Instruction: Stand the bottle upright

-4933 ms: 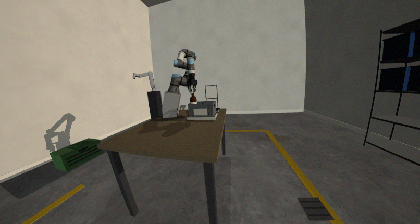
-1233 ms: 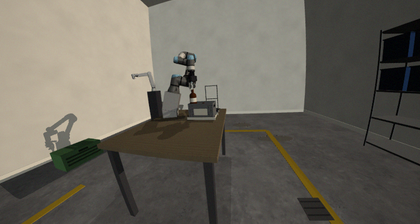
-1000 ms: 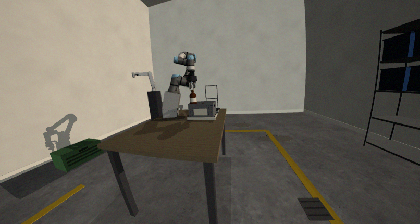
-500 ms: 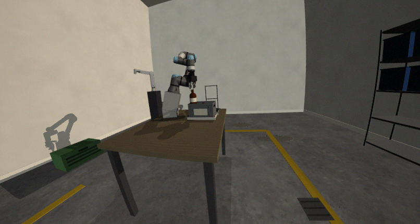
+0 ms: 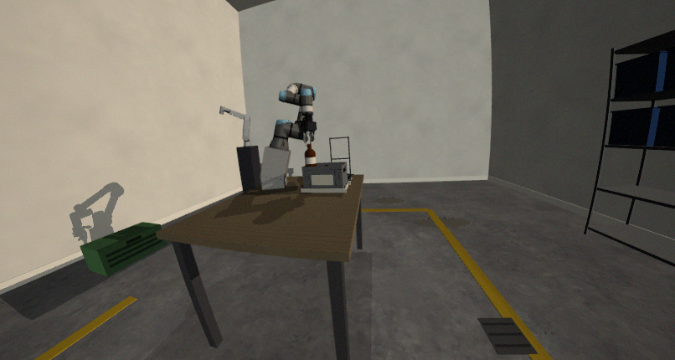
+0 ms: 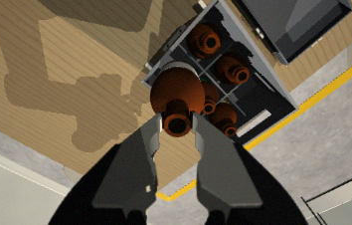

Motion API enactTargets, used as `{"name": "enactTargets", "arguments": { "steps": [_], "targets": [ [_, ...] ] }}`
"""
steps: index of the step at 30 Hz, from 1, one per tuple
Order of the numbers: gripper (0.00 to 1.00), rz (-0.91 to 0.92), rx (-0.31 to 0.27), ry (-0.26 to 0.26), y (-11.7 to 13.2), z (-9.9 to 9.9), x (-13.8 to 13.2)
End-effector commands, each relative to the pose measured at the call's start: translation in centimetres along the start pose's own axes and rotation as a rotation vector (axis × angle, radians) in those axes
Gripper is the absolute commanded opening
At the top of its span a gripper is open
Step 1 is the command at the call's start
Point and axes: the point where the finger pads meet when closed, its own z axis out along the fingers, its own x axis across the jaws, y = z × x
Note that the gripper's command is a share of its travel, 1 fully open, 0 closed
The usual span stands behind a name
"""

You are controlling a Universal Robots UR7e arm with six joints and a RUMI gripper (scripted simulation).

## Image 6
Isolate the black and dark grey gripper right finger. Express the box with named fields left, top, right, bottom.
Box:
left=190, top=111, right=308, bottom=225

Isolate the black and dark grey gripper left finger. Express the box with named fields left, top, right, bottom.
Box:
left=48, top=111, right=165, bottom=225

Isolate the brown glass bottle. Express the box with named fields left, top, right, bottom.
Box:
left=150, top=60, right=205, bottom=137
left=199, top=75, right=219, bottom=114
left=209, top=50, right=250, bottom=86
left=207, top=98, right=237, bottom=136

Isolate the black divided crate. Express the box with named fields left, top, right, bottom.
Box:
left=141, top=0, right=299, bottom=146

